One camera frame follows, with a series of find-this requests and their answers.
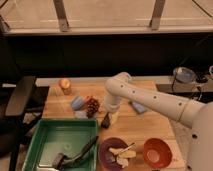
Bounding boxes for black eraser block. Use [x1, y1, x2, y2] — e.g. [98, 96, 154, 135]
[101, 114, 110, 129]

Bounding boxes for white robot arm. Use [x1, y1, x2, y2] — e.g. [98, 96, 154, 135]
[104, 72, 213, 171]

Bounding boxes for red bowl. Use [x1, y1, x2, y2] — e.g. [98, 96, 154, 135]
[143, 138, 172, 169]

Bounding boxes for blue grey bowl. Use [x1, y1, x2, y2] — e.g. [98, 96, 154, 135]
[173, 67, 196, 84]

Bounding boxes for bunch of purple grapes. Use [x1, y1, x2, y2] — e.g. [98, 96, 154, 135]
[86, 98, 100, 118]

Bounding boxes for blue sponge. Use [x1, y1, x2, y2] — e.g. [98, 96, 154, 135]
[132, 102, 147, 114]

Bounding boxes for clear plastic bag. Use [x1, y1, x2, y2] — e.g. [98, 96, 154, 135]
[74, 111, 88, 119]

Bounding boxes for light blue cup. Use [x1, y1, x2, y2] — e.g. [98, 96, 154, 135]
[71, 96, 85, 110]

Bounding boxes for yellow food pieces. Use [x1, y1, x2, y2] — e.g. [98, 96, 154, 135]
[109, 143, 136, 168]

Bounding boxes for green plastic bin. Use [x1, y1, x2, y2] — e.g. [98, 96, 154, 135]
[22, 119, 98, 171]

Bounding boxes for orange topped bottle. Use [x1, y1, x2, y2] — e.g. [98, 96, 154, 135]
[59, 78, 71, 95]

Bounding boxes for black dish brush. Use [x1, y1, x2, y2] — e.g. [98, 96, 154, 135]
[52, 136, 98, 170]

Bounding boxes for black office chair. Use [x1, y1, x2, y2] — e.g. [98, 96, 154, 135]
[0, 76, 47, 171]

